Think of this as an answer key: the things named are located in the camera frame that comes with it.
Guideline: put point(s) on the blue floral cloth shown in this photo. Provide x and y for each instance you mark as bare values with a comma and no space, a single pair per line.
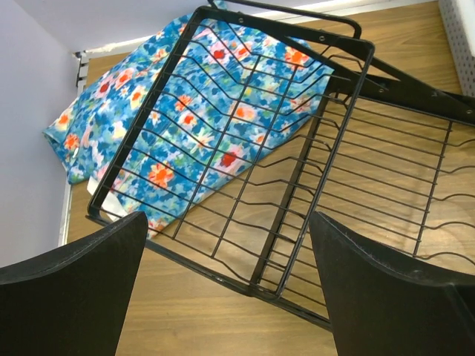
235,94

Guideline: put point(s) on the black wire dish rack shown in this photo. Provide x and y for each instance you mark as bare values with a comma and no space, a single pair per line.
385,154

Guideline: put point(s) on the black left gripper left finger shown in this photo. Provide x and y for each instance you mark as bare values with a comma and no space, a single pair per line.
73,300

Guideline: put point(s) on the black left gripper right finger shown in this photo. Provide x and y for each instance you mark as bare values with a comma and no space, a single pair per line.
383,302

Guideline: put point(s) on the white perforated basket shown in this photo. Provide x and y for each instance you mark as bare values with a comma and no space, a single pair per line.
458,21

